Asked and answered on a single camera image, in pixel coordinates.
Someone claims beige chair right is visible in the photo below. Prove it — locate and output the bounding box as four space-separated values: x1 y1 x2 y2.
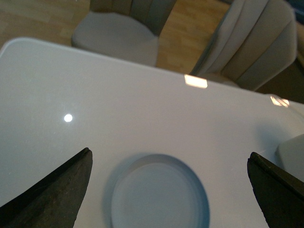
191 0 297 91

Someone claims beige chair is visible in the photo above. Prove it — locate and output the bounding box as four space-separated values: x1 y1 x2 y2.
71 0 176 67
191 0 297 91

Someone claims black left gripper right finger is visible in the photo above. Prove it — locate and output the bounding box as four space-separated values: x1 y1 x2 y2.
247 152 304 228

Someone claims beige chair left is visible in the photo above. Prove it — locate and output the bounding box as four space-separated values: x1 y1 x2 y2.
71 0 176 67

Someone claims light blue plate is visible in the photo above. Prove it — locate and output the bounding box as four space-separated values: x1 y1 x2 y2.
110 154 210 228

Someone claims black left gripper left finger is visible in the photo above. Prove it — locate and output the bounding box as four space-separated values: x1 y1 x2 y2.
0 148 93 228

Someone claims white chrome two-slot toaster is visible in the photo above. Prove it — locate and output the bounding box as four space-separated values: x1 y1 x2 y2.
276 134 304 181

